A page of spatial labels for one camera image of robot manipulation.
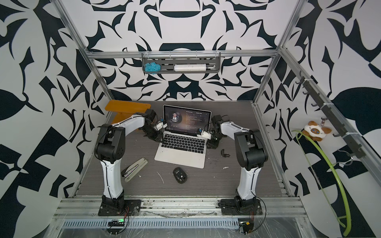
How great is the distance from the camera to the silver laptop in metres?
0.91

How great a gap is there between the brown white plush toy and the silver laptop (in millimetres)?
472

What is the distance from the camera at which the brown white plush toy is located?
595 mm
